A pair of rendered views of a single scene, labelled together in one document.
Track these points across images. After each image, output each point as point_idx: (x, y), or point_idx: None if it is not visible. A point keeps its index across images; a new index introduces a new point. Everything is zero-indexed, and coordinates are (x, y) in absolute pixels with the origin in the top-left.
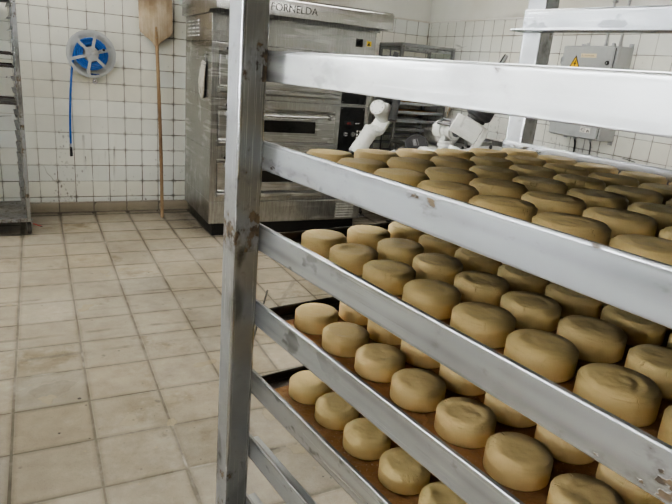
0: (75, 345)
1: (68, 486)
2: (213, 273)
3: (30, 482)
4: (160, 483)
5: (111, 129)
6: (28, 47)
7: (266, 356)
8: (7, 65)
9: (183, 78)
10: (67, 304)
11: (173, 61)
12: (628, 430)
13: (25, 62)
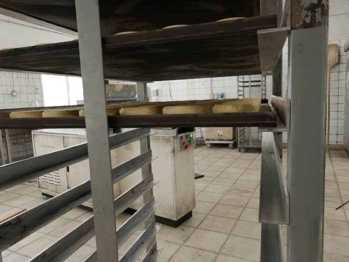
0: (253, 189)
1: (218, 229)
2: (339, 175)
3: (207, 223)
4: (251, 241)
5: None
6: (271, 78)
7: (345, 214)
8: (258, 84)
9: (344, 82)
10: (259, 176)
11: (338, 75)
12: None
13: (269, 84)
